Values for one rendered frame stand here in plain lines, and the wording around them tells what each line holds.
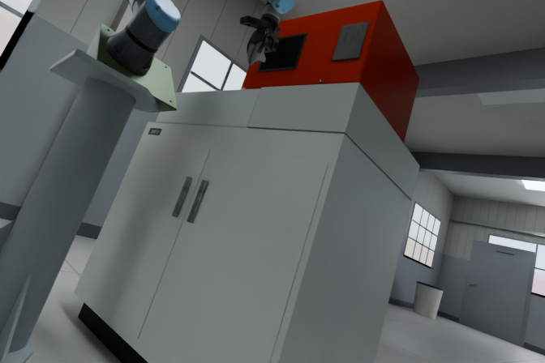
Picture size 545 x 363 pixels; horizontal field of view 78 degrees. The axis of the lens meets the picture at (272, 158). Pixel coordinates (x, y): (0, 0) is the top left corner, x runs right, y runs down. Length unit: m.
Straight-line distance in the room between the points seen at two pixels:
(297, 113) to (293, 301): 0.50
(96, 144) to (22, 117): 2.27
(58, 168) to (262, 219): 0.60
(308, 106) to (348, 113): 0.13
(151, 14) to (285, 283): 0.86
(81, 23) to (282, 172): 2.94
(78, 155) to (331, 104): 0.74
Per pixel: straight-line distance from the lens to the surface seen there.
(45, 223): 1.15
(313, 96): 0.98
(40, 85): 3.43
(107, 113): 1.15
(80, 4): 3.66
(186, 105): 1.40
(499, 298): 10.43
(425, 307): 8.35
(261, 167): 0.97
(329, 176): 0.85
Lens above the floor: 0.51
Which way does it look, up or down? 13 degrees up
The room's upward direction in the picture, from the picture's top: 19 degrees clockwise
